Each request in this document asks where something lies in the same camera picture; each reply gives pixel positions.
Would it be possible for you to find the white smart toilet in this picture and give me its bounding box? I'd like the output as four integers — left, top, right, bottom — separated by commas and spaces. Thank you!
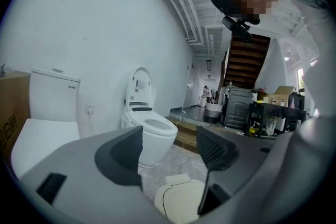
120, 67, 179, 167

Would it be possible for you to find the white toilet with tank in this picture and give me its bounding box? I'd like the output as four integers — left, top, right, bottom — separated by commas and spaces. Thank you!
10, 67, 81, 179

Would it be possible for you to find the open cardboard box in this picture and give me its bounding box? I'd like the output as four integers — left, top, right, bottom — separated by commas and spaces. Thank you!
267, 85, 296, 106

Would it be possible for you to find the brown cardboard box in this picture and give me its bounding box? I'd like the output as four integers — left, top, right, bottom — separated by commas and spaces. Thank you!
0, 70, 31, 163

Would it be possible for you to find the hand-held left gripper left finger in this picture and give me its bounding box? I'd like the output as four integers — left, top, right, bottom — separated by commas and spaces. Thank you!
94, 125, 144, 191

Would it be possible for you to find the window with dark frame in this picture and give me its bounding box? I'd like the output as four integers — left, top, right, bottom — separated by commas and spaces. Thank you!
296, 67, 307, 93

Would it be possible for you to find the white and black waste basket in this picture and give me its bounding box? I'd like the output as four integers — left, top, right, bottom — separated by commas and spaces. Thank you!
204, 102, 223, 124

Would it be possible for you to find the black head-worn camera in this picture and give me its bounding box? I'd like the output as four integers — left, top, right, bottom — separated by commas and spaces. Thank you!
222, 16, 253, 43

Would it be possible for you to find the cream trash bin lid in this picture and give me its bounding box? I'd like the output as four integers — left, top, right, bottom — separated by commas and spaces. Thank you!
164, 173, 192, 187

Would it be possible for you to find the wooden step platform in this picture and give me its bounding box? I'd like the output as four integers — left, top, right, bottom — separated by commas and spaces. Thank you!
165, 115, 198, 152

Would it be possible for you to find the black metal rack table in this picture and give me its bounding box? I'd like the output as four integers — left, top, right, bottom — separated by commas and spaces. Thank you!
245, 101, 307, 138

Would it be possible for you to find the brown wooden staircase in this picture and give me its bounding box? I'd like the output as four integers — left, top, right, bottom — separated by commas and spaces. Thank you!
219, 33, 271, 90

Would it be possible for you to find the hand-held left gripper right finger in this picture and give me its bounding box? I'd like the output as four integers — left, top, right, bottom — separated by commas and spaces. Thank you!
196, 125, 240, 216

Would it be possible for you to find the white power cable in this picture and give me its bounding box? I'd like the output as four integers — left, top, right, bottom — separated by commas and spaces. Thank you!
174, 109, 187, 126

